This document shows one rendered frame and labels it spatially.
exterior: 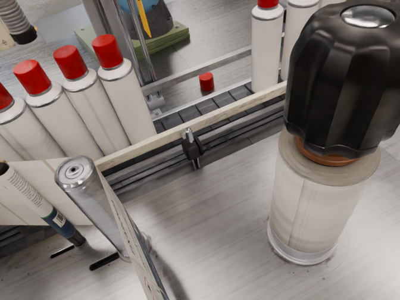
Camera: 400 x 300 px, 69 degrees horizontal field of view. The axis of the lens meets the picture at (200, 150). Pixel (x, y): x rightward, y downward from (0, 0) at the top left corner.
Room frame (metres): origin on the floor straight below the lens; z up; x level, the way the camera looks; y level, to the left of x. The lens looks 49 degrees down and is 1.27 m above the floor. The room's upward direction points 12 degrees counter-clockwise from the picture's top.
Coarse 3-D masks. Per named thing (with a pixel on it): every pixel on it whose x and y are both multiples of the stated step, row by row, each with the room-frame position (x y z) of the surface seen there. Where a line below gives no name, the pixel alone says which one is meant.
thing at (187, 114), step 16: (224, 96) 0.46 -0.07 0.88; (240, 96) 0.45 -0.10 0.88; (176, 112) 0.44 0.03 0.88; (192, 112) 0.43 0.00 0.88; (208, 112) 0.42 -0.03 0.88; (240, 112) 0.41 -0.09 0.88; (160, 128) 0.41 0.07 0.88; (208, 128) 0.38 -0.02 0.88; (176, 144) 0.36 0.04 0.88; (128, 160) 0.35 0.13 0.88
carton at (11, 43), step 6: (0, 18) 0.79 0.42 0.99; (0, 24) 0.72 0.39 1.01; (0, 30) 0.72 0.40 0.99; (6, 30) 0.73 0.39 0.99; (0, 36) 0.72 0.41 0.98; (6, 36) 0.72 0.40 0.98; (0, 42) 0.71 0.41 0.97; (6, 42) 0.72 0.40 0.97; (12, 42) 0.72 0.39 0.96; (0, 48) 0.71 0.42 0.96; (6, 48) 0.71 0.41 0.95
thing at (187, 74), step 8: (384, 0) 0.57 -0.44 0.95; (248, 48) 0.49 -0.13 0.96; (224, 56) 0.48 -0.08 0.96; (232, 56) 0.47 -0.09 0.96; (240, 56) 0.48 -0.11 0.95; (200, 64) 0.47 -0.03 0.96; (208, 64) 0.46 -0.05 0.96; (216, 64) 0.47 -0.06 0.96; (224, 64) 0.47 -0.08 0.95; (184, 72) 0.45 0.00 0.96; (192, 72) 0.45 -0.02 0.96; (200, 72) 0.46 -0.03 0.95; (160, 80) 0.44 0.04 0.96; (168, 80) 0.44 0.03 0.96; (176, 80) 0.44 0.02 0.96; (184, 80) 0.45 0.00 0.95; (144, 88) 0.43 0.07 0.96; (152, 88) 0.43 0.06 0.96; (160, 88) 0.43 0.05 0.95
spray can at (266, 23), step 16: (272, 0) 0.44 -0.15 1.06; (256, 16) 0.45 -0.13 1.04; (272, 16) 0.44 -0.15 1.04; (256, 32) 0.45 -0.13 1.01; (272, 32) 0.44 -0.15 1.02; (256, 48) 0.45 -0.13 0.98; (272, 48) 0.44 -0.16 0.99; (256, 64) 0.45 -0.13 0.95; (272, 64) 0.44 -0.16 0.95; (256, 80) 0.45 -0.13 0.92; (272, 80) 0.44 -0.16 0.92
